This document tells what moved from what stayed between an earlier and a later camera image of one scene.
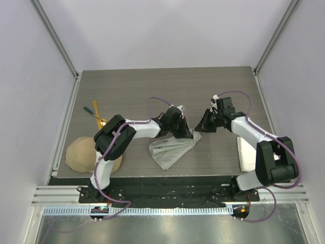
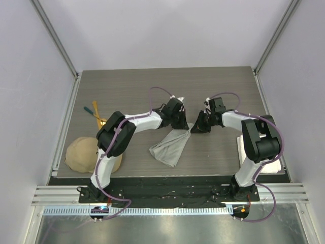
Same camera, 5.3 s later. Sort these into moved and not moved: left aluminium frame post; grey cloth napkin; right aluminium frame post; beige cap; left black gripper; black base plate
Moved: grey cloth napkin; left black gripper
Not moved: right aluminium frame post; beige cap; black base plate; left aluminium frame post
